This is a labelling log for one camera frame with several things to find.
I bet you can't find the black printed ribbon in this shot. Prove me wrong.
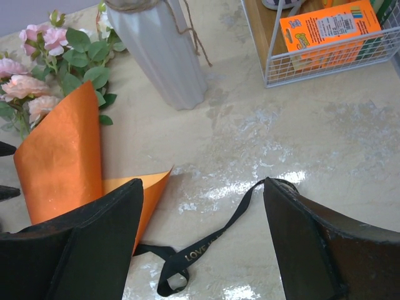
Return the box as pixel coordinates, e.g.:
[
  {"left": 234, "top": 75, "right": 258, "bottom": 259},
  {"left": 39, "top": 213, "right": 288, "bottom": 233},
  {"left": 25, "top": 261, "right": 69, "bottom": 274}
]
[{"left": 134, "top": 178, "right": 301, "bottom": 297}]

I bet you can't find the white wire shelf rack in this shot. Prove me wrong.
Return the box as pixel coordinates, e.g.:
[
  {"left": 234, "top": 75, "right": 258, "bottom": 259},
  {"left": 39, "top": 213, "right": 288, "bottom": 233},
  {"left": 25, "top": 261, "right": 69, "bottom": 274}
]
[{"left": 242, "top": 1, "right": 399, "bottom": 88}]

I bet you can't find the orange wrapping paper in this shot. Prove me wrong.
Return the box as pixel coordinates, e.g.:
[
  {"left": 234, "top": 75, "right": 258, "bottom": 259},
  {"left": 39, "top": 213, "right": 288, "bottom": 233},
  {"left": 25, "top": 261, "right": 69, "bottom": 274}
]
[{"left": 12, "top": 79, "right": 174, "bottom": 257}]

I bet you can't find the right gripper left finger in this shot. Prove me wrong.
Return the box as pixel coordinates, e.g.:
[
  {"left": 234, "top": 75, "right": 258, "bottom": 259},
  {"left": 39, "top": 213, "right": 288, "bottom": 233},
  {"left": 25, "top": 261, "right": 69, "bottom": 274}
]
[{"left": 1, "top": 179, "right": 144, "bottom": 299}]

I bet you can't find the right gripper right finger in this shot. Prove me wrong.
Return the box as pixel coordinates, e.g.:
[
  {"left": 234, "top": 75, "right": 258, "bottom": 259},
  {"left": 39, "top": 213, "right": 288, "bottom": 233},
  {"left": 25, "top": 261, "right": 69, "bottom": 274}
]
[{"left": 263, "top": 177, "right": 399, "bottom": 299}]

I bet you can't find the striped wavy cloth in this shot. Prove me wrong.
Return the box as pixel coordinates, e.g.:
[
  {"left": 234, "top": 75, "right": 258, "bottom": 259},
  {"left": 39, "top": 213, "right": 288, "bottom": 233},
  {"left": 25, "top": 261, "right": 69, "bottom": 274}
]
[{"left": 261, "top": 0, "right": 304, "bottom": 11}]

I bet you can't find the orange box in basket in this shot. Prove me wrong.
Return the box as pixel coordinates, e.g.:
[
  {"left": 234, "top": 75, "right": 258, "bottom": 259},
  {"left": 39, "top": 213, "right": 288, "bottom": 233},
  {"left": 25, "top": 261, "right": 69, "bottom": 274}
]
[{"left": 280, "top": 1, "right": 381, "bottom": 71}]

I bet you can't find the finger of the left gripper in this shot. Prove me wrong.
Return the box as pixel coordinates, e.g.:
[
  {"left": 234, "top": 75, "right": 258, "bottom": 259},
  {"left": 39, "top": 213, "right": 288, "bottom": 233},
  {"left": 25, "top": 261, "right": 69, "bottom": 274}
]
[
  {"left": 0, "top": 185, "right": 21, "bottom": 201},
  {"left": 0, "top": 141, "right": 16, "bottom": 156}
]

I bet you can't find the pink flower bouquet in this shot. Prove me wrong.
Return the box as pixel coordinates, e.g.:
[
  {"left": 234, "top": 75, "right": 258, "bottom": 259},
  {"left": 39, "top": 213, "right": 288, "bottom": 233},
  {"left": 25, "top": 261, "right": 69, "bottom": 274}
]
[{"left": 1, "top": 1, "right": 126, "bottom": 138}]

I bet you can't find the white ribbed vase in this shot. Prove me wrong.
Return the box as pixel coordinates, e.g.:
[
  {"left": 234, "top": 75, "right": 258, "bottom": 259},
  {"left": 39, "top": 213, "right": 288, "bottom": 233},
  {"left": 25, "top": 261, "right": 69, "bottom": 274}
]
[{"left": 105, "top": 1, "right": 208, "bottom": 110}]

